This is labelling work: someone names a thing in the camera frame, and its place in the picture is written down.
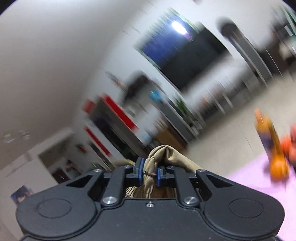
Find khaki cloth garment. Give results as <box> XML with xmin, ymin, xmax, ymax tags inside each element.
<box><xmin>103</xmin><ymin>145</ymin><xmax>201</xmax><ymax>207</ymax></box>

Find wooden cabinet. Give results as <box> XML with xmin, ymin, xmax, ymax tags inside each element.
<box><xmin>156</xmin><ymin>119</ymin><xmax>187</xmax><ymax>152</ymax></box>

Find red door banner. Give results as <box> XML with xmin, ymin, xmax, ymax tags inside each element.
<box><xmin>102</xmin><ymin>94</ymin><xmax>138</xmax><ymax>131</ymax></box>

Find purple table cloth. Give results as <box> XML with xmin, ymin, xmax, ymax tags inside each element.
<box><xmin>226</xmin><ymin>154</ymin><xmax>295</xmax><ymax>240</ymax></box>

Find orange juice bottle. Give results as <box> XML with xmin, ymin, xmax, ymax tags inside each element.
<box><xmin>254</xmin><ymin>109</ymin><xmax>290</xmax><ymax>182</ymax></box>

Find red apple fruit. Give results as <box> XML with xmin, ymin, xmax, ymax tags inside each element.
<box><xmin>280</xmin><ymin>135</ymin><xmax>295</xmax><ymax>167</ymax></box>

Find wall television screen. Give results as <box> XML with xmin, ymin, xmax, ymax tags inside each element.
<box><xmin>135</xmin><ymin>8</ymin><xmax>230</xmax><ymax>91</ymax></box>

